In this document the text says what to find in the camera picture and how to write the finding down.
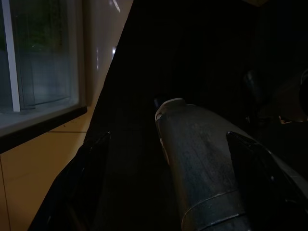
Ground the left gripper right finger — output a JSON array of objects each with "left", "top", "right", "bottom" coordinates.
[{"left": 225, "top": 130, "right": 308, "bottom": 231}]

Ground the black floor mat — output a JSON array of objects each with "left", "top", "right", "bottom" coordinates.
[{"left": 28, "top": 0, "right": 308, "bottom": 231}]

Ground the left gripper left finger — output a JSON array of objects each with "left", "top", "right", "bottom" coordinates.
[{"left": 28, "top": 131, "right": 112, "bottom": 231}]

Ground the grey robot leg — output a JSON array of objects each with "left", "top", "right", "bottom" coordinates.
[{"left": 154, "top": 97, "right": 248, "bottom": 231}]

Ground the stainless steel fridge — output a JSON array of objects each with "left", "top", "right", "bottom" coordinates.
[{"left": 0, "top": 0, "right": 88, "bottom": 154}]

